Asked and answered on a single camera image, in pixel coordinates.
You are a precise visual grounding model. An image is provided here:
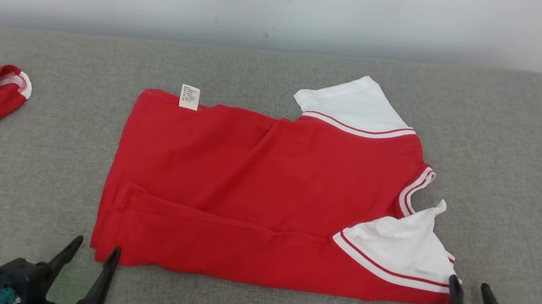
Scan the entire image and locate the red white basketball jersey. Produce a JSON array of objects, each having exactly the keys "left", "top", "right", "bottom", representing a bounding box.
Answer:
[{"left": 87, "top": 35, "right": 491, "bottom": 304}]

